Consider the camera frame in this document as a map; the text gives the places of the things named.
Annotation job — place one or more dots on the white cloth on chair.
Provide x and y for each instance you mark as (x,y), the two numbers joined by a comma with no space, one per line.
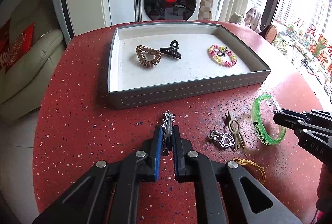
(252,19)

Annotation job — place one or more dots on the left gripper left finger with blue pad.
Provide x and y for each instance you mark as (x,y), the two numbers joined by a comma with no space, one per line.
(148,167)

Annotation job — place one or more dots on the red embroidered cushion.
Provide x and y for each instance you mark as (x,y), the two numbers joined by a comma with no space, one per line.
(12,52)

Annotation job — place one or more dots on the checkered rolled mat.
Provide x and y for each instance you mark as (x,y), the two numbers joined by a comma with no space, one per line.
(205,12)

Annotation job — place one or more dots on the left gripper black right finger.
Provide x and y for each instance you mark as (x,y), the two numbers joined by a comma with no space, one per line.
(185,159)

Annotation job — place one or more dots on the beige duckbill hair clip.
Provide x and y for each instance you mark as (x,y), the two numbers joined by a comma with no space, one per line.
(235,131)

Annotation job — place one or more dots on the black claw hair clip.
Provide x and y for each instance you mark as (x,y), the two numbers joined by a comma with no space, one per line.
(172,50)

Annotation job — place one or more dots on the brown wooden chair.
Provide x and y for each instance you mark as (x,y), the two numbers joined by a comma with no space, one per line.
(269,33)

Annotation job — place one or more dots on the grey jewelry tray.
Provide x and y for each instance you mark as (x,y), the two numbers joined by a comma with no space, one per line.
(215,57)

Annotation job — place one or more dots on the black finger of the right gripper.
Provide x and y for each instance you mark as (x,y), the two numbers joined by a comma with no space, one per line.
(291,120)

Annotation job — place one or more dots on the cream leather sofa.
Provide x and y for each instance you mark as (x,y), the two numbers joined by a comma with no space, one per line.
(24,83)

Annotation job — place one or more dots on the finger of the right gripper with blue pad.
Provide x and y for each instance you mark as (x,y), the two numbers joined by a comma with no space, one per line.
(282,111)

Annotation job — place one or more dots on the silver star hair clip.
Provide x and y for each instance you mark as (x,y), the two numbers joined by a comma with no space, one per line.
(167,126)

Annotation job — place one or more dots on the silver heart brooch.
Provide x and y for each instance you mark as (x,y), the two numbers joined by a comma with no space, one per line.
(223,140)

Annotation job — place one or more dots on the green glitter bangle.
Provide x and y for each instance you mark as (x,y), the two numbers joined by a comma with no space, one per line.
(256,119)

